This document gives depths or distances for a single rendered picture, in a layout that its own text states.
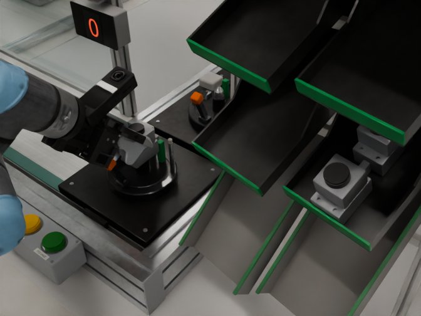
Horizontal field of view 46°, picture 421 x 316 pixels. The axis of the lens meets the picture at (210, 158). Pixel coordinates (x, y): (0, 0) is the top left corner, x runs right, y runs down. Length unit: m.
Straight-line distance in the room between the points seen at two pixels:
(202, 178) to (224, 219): 0.19
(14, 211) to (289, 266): 0.41
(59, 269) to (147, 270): 0.16
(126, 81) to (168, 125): 0.33
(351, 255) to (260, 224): 0.15
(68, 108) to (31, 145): 0.50
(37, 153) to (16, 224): 0.61
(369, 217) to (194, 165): 0.48
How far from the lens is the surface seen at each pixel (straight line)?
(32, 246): 0.95
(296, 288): 0.78
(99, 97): 0.81
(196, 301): 0.94
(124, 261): 0.88
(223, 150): 0.70
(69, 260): 0.93
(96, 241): 0.92
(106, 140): 0.83
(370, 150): 0.64
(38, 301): 1.00
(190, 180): 0.99
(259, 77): 0.54
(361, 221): 0.63
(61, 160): 1.17
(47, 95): 0.72
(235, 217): 0.81
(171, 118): 1.15
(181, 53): 1.63
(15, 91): 0.68
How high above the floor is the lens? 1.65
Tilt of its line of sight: 41 degrees down
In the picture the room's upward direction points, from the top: 1 degrees counter-clockwise
